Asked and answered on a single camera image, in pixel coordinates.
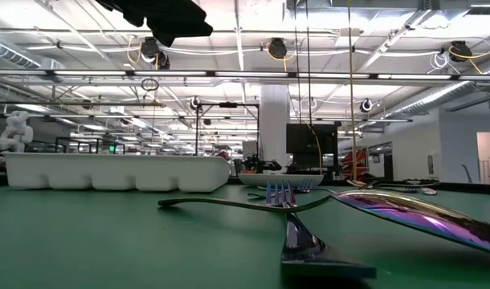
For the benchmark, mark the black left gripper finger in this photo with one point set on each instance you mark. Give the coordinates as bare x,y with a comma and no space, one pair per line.
156,30
189,20

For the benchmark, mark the iridescent rainbow spoon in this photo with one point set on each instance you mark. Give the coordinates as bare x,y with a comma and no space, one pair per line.
421,218
355,183

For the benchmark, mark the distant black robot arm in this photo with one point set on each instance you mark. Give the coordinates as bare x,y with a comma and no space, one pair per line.
265,165

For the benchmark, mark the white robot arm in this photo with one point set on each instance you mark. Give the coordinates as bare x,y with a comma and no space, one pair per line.
16,132

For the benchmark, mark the green exit sign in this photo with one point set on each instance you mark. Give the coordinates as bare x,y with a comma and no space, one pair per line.
112,149

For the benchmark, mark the white plastic cutlery tray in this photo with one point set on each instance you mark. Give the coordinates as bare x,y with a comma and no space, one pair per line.
108,172

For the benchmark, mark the black monitor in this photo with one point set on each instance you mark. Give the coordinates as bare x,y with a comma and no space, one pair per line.
309,140

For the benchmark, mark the white round plate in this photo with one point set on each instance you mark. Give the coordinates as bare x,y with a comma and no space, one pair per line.
281,180

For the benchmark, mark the iridescent rainbow fork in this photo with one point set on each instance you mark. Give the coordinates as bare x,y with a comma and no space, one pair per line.
255,195
428,191
305,186
305,245

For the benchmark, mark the red rack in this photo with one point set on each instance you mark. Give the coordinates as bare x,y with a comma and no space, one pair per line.
349,164

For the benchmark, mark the green table mat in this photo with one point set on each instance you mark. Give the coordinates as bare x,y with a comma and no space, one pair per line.
108,241

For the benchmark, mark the distant office chair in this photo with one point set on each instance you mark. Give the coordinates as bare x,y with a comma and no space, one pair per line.
466,174

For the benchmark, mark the tall black frame rig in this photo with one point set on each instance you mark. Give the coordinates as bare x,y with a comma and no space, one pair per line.
227,104

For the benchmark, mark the low black frame rig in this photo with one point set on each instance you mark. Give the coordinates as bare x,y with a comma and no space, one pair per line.
88,139

